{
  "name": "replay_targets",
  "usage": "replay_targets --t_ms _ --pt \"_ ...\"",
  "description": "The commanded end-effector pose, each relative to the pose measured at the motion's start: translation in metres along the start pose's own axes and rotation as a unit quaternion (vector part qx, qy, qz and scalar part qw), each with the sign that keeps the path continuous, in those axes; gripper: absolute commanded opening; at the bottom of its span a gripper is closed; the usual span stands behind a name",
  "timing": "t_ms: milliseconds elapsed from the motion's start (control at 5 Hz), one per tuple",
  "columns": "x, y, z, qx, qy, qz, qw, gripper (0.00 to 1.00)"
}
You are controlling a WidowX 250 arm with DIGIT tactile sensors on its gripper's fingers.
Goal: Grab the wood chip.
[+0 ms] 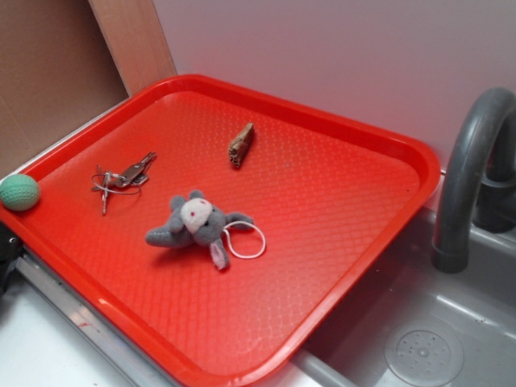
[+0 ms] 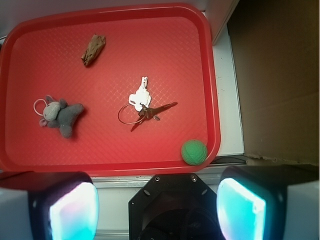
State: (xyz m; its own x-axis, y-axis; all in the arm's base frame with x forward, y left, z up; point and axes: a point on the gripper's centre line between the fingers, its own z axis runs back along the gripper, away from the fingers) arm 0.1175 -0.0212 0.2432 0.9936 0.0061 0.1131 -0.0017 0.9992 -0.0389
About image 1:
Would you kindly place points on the green rubber ball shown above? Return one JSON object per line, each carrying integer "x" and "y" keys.
{"x": 19, "y": 192}

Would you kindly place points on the black object at left edge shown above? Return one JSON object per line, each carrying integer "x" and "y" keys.
{"x": 10, "y": 250}

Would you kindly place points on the wooden board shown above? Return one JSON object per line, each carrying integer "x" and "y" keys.
{"x": 136, "y": 42}

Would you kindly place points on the silver key bunch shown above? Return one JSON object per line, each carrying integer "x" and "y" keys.
{"x": 127, "y": 183}

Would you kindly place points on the grey plastic faucet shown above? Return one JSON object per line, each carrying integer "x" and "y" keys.
{"x": 479, "y": 185}

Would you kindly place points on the grey plush toy animal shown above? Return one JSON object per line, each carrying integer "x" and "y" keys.
{"x": 194, "y": 220}

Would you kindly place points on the red plastic tray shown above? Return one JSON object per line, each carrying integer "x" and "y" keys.
{"x": 328, "y": 193}

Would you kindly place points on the brown wood chip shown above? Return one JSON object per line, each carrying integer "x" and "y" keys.
{"x": 238, "y": 148}

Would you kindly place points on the grey plastic sink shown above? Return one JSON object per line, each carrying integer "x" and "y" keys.
{"x": 404, "y": 323}

